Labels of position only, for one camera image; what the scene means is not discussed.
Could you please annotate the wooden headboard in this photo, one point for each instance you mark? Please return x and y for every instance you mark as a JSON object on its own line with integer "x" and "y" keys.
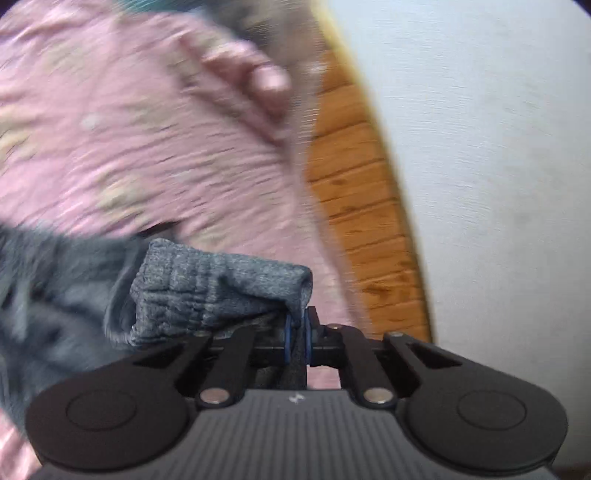
{"x": 360, "y": 194}

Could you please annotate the clear plastic sheet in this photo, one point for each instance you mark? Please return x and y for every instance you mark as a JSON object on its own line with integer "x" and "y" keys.
{"x": 295, "y": 55}

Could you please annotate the pink bear print blanket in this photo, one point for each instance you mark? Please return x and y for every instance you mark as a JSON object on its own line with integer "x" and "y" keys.
{"x": 115, "y": 138}

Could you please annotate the grey knit garment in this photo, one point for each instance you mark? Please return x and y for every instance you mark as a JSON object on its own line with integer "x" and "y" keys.
{"x": 207, "y": 290}

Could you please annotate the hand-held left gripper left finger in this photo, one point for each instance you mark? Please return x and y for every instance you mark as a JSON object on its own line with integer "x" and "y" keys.
{"x": 288, "y": 339}

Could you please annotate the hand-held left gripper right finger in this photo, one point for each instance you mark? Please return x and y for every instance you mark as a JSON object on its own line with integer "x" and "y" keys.
{"x": 308, "y": 339}

